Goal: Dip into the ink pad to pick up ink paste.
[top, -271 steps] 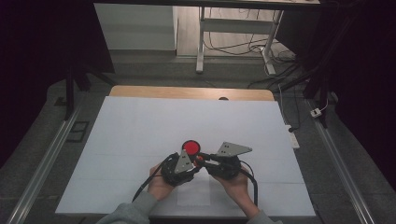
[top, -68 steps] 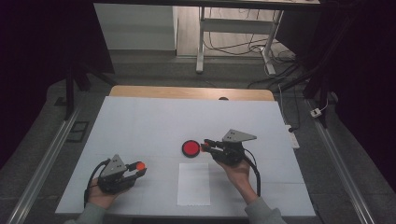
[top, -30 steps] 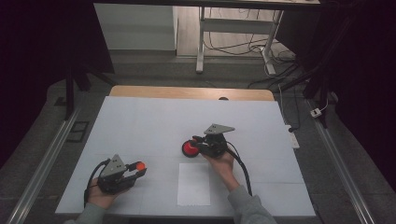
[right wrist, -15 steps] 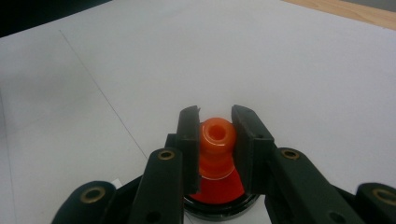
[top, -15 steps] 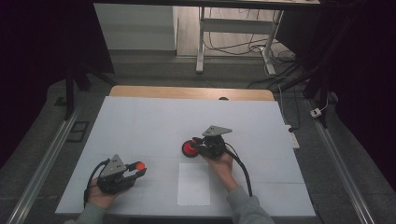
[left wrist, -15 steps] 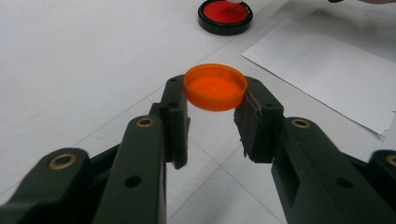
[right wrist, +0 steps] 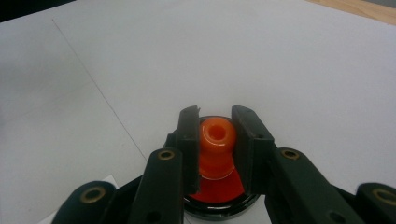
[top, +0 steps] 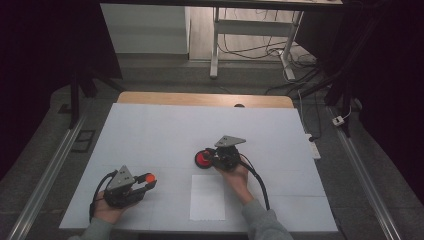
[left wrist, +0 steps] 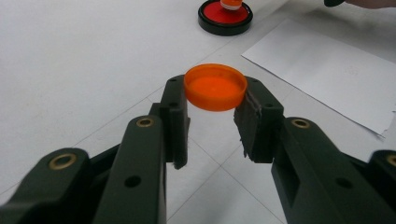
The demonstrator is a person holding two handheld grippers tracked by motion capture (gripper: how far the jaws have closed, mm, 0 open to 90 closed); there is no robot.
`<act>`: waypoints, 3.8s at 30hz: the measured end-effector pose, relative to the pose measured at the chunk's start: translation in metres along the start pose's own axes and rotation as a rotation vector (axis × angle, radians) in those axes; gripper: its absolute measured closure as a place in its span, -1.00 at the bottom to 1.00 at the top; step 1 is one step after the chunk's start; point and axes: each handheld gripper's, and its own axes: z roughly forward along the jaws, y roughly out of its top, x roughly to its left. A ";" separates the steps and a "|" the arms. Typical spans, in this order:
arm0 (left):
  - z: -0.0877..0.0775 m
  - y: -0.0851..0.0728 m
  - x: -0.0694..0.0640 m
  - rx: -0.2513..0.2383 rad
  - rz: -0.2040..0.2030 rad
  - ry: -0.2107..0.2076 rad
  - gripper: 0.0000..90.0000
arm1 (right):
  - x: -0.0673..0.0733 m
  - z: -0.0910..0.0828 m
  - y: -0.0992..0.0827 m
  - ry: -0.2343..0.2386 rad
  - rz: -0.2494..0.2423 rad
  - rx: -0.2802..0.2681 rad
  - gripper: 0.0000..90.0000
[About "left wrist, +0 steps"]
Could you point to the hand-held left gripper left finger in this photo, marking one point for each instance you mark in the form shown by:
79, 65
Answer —
146, 161

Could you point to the round red ink pad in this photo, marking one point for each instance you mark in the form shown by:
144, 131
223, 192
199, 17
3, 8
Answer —
214, 16

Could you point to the small orange stamp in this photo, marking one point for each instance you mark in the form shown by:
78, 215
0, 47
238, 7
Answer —
231, 3

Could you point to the orange stamp cap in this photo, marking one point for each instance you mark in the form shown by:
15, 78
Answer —
214, 88

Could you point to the white paper sheet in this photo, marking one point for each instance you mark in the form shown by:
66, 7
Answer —
327, 68

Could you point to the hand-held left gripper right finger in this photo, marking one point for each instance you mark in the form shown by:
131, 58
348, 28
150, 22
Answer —
305, 174

